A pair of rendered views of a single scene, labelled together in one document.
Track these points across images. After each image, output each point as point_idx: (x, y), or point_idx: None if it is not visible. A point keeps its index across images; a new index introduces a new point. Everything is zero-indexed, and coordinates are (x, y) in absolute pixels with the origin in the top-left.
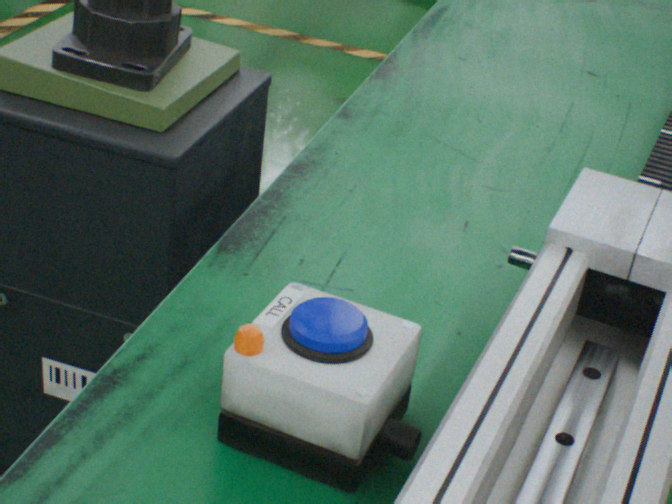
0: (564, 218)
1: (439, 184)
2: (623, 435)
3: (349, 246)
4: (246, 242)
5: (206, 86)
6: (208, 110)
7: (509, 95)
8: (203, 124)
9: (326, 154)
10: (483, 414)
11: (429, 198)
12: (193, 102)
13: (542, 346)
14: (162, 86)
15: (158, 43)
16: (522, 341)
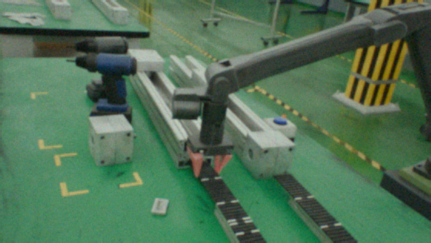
0: (279, 132)
1: (348, 193)
2: (232, 113)
3: (325, 167)
4: (335, 159)
5: (424, 188)
6: (412, 187)
7: None
8: (402, 182)
9: (375, 188)
10: (247, 110)
11: (341, 187)
12: (415, 184)
13: (254, 119)
14: (415, 174)
15: (428, 168)
16: (256, 118)
